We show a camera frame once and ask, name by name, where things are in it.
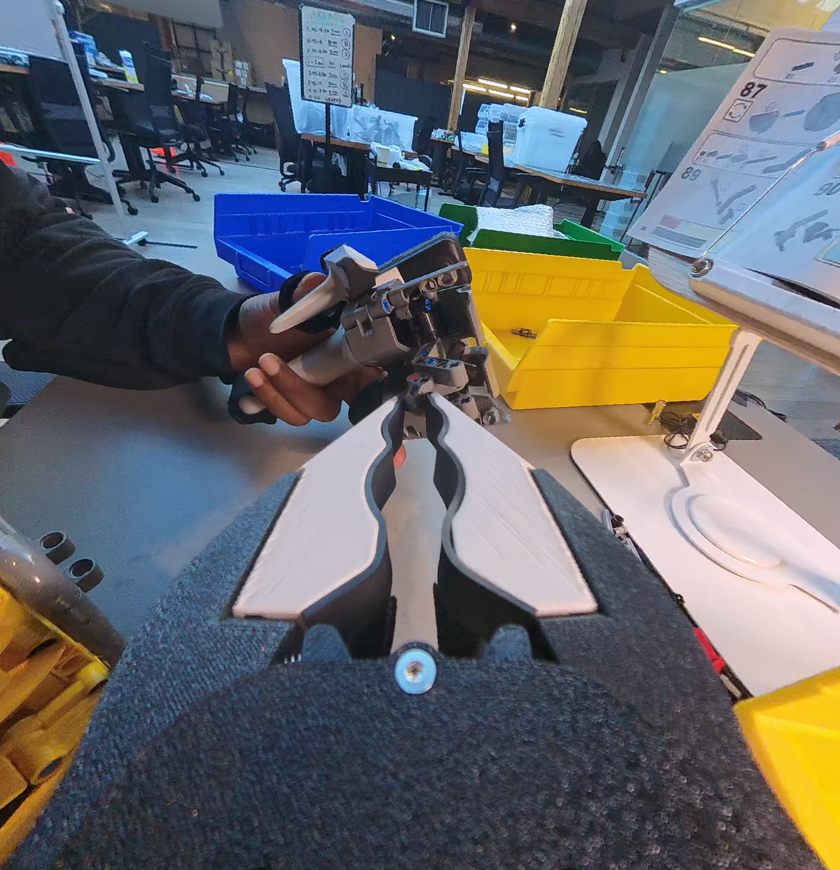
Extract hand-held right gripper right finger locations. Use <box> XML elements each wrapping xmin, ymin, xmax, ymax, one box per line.
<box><xmin>427</xmin><ymin>393</ymin><xmax>599</xmax><ymax>619</ymax></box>

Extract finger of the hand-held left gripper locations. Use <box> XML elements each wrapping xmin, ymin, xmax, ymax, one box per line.
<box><xmin>376</xmin><ymin>261</ymin><xmax>472</xmax><ymax>293</ymax></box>
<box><xmin>469</xmin><ymin>289</ymin><xmax>502</xmax><ymax>398</ymax></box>

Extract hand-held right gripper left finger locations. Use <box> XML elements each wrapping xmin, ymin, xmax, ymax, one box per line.
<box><xmin>231</xmin><ymin>397</ymin><xmax>404</xmax><ymax>623</ymax></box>

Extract grey Lego engine assembly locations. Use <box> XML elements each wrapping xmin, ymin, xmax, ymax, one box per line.
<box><xmin>342</xmin><ymin>268</ymin><xmax>511</xmax><ymax>436</ymax></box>

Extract yellow toy robot body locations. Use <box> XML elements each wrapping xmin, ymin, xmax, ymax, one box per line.
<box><xmin>0</xmin><ymin>499</ymin><xmax>125</xmax><ymax>867</ymax></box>

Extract person's left forearm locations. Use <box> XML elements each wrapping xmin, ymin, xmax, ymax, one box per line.
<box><xmin>0</xmin><ymin>146</ymin><xmax>258</xmax><ymax>392</ymax></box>

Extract grey desk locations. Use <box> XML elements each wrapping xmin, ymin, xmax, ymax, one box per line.
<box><xmin>0</xmin><ymin>258</ymin><xmax>840</xmax><ymax>701</ymax></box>

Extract person's left hand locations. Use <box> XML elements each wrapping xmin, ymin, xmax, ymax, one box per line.
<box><xmin>226</xmin><ymin>289</ymin><xmax>387</xmax><ymax>428</ymax></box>

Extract green plastic bin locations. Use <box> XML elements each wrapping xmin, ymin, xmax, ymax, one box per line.
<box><xmin>471</xmin><ymin>219</ymin><xmax>626</xmax><ymax>261</ymax></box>
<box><xmin>439</xmin><ymin>202</ymin><xmax>478</xmax><ymax>246</ymax></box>

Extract yellow plastic bin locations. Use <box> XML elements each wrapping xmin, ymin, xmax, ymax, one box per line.
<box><xmin>734</xmin><ymin>662</ymin><xmax>840</xmax><ymax>870</ymax></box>
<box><xmin>464</xmin><ymin>246</ymin><xmax>739</xmax><ymax>411</ymax></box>

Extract blue plastic bin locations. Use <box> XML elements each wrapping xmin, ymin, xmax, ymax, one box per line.
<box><xmin>214</xmin><ymin>192</ymin><xmax>465</xmax><ymax>293</ymax></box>

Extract white book stand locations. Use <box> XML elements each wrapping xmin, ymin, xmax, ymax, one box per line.
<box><xmin>571</xmin><ymin>258</ymin><xmax>840</xmax><ymax>697</ymax></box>

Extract white storage box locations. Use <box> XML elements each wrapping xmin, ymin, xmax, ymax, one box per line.
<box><xmin>512</xmin><ymin>105</ymin><xmax>589</xmax><ymax>174</ymax></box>

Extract red and black toy pieces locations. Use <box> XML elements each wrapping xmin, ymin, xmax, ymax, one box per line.
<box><xmin>692</xmin><ymin>625</ymin><xmax>730</xmax><ymax>677</ymax></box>

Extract printed sign board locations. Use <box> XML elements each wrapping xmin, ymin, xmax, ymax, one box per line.
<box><xmin>299</xmin><ymin>3</ymin><xmax>357</xmax><ymax>157</ymax></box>

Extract instruction booklet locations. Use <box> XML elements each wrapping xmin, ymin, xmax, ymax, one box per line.
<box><xmin>627</xmin><ymin>27</ymin><xmax>840</xmax><ymax>310</ymax></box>

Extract whiteboard on stand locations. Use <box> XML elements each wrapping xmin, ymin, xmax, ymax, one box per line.
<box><xmin>0</xmin><ymin>0</ymin><xmax>149</xmax><ymax>247</ymax></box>

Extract wooden post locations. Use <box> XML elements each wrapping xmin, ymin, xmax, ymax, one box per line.
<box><xmin>539</xmin><ymin>0</ymin><xmax>589</xmax><ymax>110</ymax></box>

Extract black drawstring pouch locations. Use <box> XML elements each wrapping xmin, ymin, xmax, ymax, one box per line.
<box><xmin>665</xmin><ymin>391</ymin><xmax>764</xmax><ymax>451</ymax></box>

